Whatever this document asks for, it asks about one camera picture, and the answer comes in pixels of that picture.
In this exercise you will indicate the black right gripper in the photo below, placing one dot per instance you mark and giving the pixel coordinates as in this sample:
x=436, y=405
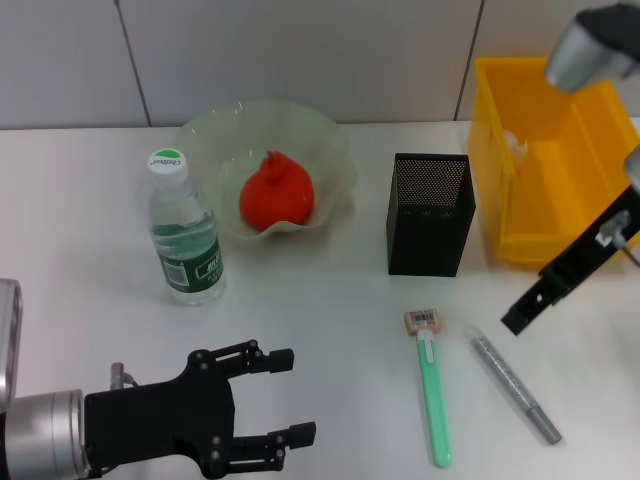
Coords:
x=585, y=260

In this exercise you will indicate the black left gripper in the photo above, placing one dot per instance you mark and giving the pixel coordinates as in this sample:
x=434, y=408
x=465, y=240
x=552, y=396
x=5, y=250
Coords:
x=160, y=425

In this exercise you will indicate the mint green utility knife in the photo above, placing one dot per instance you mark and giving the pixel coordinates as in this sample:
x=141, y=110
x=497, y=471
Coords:
x=435, y=400

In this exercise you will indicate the white paper ball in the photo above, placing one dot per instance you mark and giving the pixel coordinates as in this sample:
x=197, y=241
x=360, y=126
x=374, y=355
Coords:
x=515, y=147

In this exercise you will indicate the clear green-label water bottle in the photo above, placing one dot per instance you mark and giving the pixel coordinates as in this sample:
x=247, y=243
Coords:
x=187, y=240

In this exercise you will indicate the orange toy fruit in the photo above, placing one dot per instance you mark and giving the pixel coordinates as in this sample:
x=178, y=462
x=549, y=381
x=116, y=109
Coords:
x=277, y=200

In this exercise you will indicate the grey marker pen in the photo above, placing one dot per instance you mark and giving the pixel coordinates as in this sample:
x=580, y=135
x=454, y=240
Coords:
x=510, y=380

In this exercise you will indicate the beige barcode eraser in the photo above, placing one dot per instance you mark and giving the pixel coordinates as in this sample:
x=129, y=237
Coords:
x=421, y=320

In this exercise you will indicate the black mesh pen holder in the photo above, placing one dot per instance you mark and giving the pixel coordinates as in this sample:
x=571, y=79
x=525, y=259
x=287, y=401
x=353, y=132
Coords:
x=425, y=235

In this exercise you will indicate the pale green wavy fruit bowl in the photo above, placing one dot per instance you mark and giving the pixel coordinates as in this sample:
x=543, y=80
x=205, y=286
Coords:
x=225, y=130

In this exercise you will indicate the yellow plastic bin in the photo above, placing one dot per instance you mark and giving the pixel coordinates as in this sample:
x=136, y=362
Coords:
x=550, y=200

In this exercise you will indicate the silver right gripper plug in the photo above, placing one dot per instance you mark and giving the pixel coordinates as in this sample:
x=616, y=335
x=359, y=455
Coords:
x=612, y=230

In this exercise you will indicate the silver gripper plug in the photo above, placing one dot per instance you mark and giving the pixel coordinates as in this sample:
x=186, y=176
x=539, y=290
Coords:
x=117, y=375
x=612, y=230

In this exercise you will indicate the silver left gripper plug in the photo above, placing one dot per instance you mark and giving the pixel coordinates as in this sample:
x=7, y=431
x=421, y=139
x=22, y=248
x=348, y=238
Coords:
x=117, y=375

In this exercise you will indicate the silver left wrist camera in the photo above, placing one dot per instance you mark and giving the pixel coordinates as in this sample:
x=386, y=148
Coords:
x=10, y=340

